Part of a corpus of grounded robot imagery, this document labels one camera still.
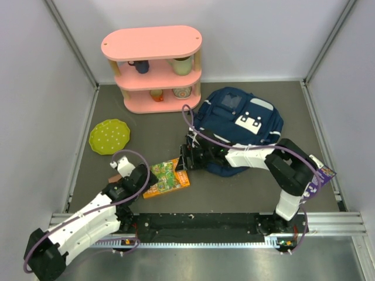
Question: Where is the orange treehouse children's book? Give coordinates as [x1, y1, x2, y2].
[142, 158, 190, 199]

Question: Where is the purple card box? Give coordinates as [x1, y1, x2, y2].
[301, 155, 337, 204]

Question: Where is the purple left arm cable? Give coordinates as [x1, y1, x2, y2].
[22, 149, 152, 275]

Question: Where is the tan leather card wallet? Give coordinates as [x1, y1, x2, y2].
[108, 174, 122, 183]

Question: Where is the dark blue mug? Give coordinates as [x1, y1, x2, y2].
[128, 60, 149, 74]

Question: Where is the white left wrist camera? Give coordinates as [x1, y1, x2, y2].
[110, 156, 135, 178]

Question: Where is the orange cup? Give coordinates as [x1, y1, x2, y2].
[149, 89, 163, 102]

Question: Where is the pink three-tier wooden shelf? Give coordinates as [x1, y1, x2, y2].
[101, 25, 202, 114]

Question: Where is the pale green mug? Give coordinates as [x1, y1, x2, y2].
[166, 56, 193, 76]

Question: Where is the grey slotted cable duct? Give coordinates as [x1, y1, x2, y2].
[91, 235, 297, 251]

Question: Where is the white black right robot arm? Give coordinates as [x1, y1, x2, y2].
[175, 138, 317, 235]

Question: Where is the navy blue student backpack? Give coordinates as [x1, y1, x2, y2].
[186, 87, 284, 177]

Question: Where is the green polka dot plate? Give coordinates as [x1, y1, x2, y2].
[88, 119, 131, 155]

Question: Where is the patterned ceramic bowl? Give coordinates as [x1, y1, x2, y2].
[172, 86, 193, 100]

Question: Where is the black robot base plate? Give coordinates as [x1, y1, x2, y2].
[114, 213, 298, 242]

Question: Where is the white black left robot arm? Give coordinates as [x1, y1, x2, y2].
[23, 163, 158, 280]

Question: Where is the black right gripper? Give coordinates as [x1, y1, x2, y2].
[176, 144, 214, 172]

